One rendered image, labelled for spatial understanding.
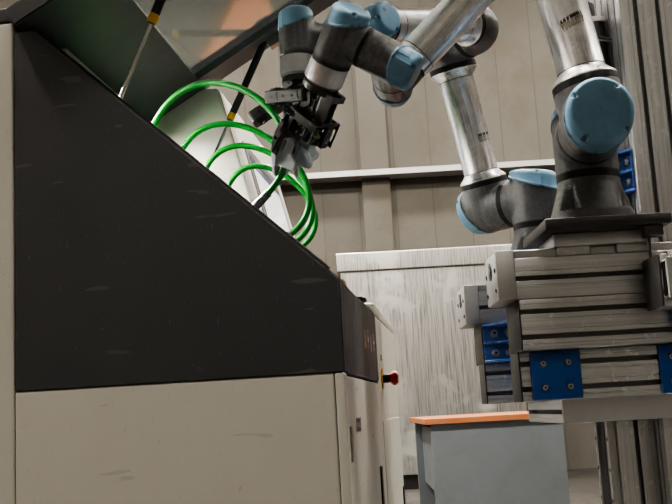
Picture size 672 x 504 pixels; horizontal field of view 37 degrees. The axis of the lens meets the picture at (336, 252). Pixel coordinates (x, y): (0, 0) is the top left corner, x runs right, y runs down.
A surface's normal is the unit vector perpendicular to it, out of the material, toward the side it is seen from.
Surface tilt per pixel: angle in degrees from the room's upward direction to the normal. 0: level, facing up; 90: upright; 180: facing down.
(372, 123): 90
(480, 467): 90
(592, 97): 97
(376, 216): 90
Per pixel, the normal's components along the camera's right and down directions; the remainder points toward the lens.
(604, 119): -0.07, -0.03
